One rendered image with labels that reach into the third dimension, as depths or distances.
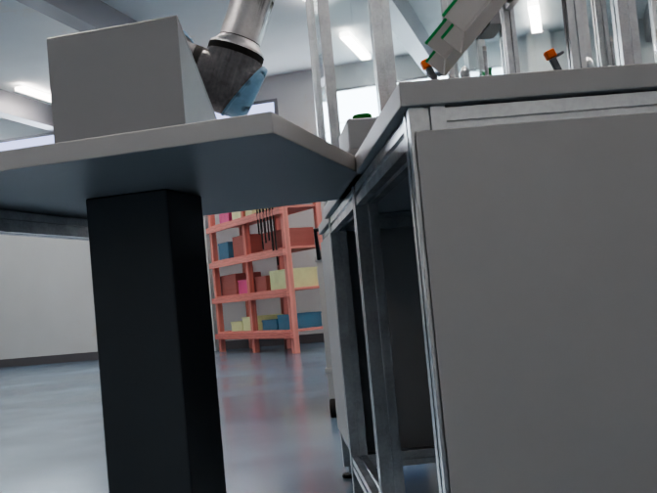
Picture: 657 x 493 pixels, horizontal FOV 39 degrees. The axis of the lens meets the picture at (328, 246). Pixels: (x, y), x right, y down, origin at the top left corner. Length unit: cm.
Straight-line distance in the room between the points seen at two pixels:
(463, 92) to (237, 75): 81
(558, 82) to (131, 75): 80
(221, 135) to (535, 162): 40
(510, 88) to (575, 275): 23
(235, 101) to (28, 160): 62
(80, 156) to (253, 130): 25
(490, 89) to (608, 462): 46
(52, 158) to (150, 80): 37
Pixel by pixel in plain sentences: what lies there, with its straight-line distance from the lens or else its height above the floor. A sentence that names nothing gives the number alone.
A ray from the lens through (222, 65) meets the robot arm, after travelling 186.
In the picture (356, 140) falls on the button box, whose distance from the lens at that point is 184.
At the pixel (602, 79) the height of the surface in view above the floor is 84.
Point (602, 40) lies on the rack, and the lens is 179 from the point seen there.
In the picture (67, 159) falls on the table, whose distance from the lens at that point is 132.
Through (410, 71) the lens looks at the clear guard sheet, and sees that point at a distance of 329.
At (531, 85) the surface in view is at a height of 84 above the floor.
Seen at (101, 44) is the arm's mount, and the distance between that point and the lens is 171.
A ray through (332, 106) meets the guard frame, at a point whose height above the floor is 116.
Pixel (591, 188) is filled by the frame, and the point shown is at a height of 71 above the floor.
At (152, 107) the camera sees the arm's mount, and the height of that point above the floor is 97.
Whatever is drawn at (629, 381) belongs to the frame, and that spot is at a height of 48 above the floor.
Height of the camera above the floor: 62
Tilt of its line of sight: 3 degrees up
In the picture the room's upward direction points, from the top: 5 degrees counter-clockwise
